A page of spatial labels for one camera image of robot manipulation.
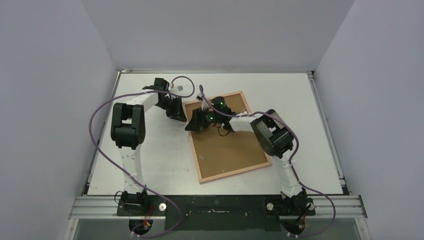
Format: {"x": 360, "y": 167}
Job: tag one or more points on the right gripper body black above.
{"x": 197, "y": 120}

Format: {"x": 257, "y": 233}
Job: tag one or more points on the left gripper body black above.
{"x": 164, "y": 105}

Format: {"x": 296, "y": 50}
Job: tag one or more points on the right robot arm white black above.
{"x": 274, "y": 138}

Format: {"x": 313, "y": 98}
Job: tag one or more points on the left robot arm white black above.
{"x": 128, "y": 131}

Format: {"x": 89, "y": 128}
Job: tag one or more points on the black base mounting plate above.
{"x": 270, "y": 213}

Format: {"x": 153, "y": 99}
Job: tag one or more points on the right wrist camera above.
{"x": 205, "y": 102}

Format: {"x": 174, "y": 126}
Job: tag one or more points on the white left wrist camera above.
{"x": 177, "y": 89}

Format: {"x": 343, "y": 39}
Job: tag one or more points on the aluminium rail front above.
{"x": 105, "y": 207}

